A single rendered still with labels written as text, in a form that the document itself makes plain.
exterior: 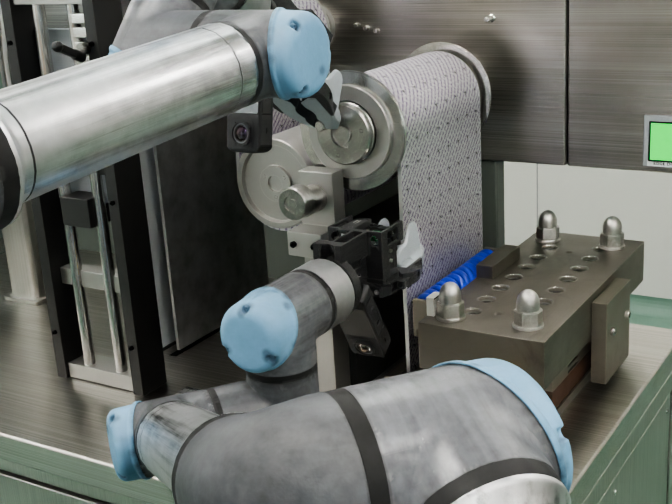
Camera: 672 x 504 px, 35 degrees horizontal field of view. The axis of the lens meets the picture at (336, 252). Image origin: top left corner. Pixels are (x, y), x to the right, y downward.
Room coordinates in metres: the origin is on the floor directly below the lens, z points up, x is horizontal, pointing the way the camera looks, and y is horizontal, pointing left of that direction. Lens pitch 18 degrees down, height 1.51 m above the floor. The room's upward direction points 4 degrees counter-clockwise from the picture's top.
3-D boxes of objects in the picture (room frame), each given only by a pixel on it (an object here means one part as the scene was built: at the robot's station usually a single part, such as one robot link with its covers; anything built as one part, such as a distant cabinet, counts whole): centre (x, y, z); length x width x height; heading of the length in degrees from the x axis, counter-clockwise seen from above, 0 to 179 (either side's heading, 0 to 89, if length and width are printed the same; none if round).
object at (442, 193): (1.33, -0.15, 1.11); 0.23 x 0.01 x 0.18; 148
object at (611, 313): (1.27, -0.35, 0.97); 0.10 x 0.03 x 0.11; 148
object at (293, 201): (1.22, 0.04, 1.18); 0.04 x 0.02 x 0.04; 58
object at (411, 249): (1.22, -0.09, 1.12); 0.09 x 0.03 x 0.06; 147
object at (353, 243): (1.14, -0.02, 1.12); 0.12 x 0.08 x 0.09; 148
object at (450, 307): (1.19, -0.13, 1.05); 0.04 x 0.04 x 0.04
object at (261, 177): (1.43, 0.01, 1.18); 0.26 x 0.12 x 0.12; 148
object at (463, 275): (1.32, -0.16, 1.03); 0.21 x 0.04 x 0.03; 148
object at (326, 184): (1.25, 0.02, 1.05); 0.06 x 0.05 x 0.31; 148
